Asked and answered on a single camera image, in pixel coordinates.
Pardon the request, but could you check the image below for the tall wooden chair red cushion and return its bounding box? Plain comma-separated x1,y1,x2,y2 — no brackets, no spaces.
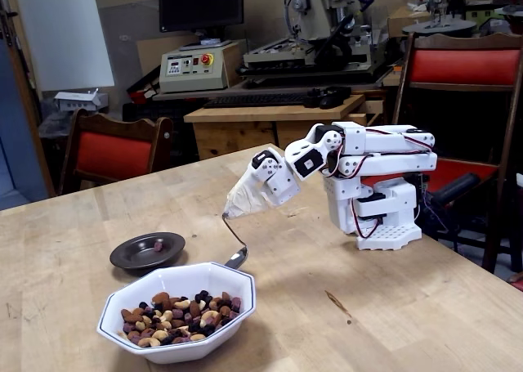
386,31,523,275

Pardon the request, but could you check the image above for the low wooden chair red cushion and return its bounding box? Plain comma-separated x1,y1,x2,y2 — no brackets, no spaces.
56,108,175,195

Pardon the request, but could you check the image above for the dark round platform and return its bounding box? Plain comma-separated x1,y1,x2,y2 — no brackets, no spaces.
402,19,478,36

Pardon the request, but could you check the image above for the bent metal spoon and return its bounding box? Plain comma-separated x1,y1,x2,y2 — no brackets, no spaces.
221,211,249,271

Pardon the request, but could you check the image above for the small white model box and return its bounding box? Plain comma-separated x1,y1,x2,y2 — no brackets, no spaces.
54,88,110,114

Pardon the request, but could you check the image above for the brown cardboard box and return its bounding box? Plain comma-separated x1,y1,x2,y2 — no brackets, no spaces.
387,4,434,38

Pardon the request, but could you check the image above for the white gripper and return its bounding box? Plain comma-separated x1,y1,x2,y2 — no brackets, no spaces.
252,149,302,208

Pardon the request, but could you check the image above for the light wooden desk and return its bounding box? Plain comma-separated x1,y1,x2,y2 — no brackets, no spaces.
183,93,387,160

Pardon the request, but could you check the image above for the black computer monitor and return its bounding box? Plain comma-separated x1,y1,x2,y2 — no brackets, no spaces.
158,0,245,48

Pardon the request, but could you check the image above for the dark brown small plate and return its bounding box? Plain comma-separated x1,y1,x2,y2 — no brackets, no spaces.
109,231,187,271

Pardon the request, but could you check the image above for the beige milling machine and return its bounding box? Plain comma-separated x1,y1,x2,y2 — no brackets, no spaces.
239,0,393,89

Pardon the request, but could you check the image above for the beige masking tape wrap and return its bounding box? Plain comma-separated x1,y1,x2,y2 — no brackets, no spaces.
223,169,270,220

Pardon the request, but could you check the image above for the black desk gadget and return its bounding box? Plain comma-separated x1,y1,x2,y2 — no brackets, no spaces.
306,85,352,110

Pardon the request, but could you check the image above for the white wall panel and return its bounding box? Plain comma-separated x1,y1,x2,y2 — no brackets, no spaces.
16,0,115,93

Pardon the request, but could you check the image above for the black keyboard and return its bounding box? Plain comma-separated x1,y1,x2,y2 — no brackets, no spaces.
203,93,314,110

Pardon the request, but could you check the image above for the black cylindrical handle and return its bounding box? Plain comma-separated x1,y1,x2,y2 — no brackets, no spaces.
432,173,481,205

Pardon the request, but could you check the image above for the white octagonal bowl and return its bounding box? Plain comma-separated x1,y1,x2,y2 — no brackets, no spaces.
96,261,257,365

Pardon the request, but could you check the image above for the white five-joint robot arm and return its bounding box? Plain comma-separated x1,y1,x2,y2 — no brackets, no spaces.
284,121,439,253

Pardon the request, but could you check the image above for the black plastic crate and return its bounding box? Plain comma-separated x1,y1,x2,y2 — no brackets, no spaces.
122,101,197,123

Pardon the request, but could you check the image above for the mixed nuts and dried fruit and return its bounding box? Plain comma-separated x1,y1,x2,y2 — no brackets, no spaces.
119,289,242,348

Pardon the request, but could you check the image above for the beige control box red button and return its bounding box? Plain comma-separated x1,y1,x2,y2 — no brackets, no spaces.
159,40,248,94

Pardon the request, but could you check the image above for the small metal machine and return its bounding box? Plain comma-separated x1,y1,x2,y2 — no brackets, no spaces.
411,0,477,21

